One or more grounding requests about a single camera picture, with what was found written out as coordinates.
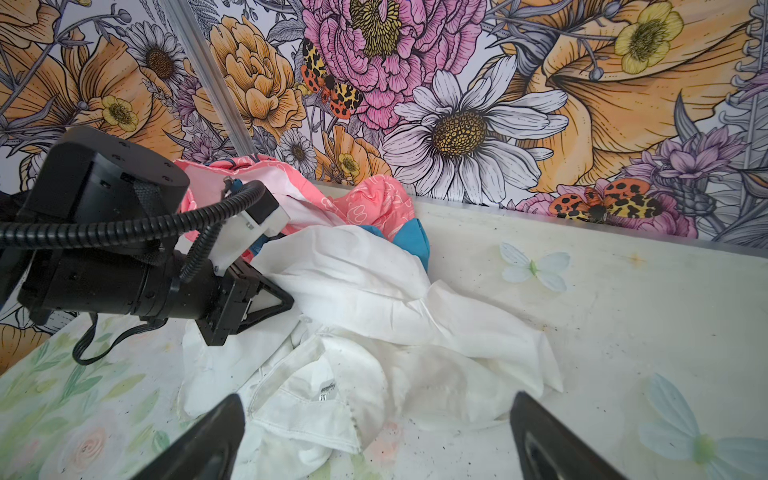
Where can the pink patterned cloth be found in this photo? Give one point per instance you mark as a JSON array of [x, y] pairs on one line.
[[376, 198]]

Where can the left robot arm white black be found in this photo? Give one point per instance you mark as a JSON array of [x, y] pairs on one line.
[[102, 231]]

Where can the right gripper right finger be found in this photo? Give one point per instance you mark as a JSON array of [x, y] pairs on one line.
[[547, 449]]

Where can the white cloth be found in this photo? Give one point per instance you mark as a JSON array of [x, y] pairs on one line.
[[369, 338]]

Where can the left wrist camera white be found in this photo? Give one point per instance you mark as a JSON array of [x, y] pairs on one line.
[[264, 218]]

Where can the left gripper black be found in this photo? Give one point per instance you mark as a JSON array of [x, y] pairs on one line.
[[97, 281]]

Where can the teal blue cloth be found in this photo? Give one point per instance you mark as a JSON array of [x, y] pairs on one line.
[[405, 233]]

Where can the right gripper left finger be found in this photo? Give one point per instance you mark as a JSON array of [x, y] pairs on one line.
[[208, 450]]

